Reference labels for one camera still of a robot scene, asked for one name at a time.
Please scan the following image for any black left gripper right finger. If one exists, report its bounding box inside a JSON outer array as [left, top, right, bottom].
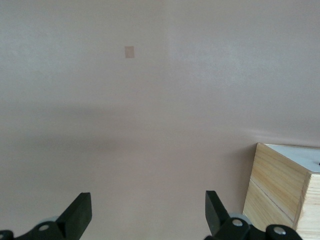
[[204, 190, 304, 240]]

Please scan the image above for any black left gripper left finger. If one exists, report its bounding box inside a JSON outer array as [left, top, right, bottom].
[[0, 191, 93, 240]]

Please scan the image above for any wooden drawer cabinet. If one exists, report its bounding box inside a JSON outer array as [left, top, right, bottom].
[[242, 142, 320, 240]]

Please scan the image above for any small tape patch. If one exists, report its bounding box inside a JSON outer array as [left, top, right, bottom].
[[124, 45, 135, 59]]

